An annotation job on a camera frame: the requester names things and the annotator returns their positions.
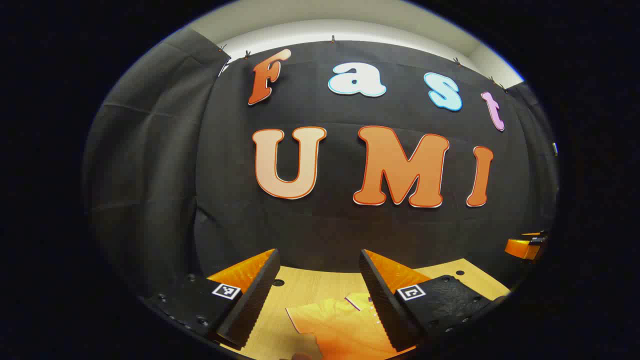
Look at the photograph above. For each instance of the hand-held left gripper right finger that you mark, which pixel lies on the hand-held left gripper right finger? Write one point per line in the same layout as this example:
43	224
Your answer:
382	300

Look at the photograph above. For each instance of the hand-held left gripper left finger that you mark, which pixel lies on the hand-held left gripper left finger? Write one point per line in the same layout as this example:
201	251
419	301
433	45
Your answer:
250	305

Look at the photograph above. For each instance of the orange T-shirt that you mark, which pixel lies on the orange T-shirt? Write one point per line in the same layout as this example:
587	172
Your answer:
340	325

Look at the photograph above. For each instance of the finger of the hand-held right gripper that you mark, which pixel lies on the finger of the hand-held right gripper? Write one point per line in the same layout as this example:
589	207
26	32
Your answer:
537	239
520	248

